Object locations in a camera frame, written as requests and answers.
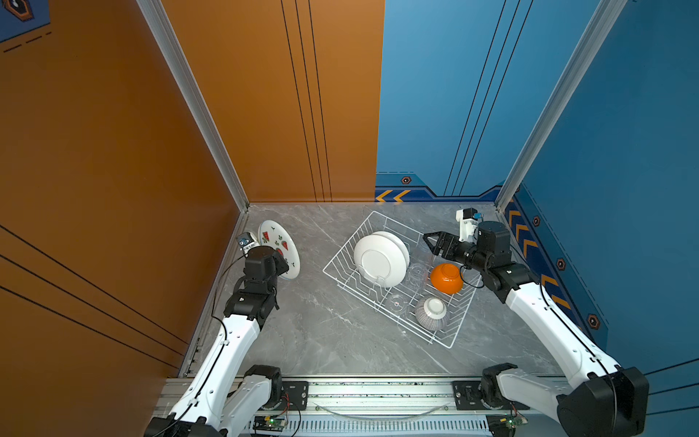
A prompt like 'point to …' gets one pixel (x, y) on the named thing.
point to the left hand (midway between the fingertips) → (271, 248)
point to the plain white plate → (383, 256)
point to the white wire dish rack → (400, 301)
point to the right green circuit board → (513, 421)
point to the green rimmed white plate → (383, 283)
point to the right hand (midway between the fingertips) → (429, 238)
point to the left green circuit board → (268, 423)
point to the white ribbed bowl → (432, 314)
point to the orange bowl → (447, 278)
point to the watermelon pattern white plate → (273, 235)
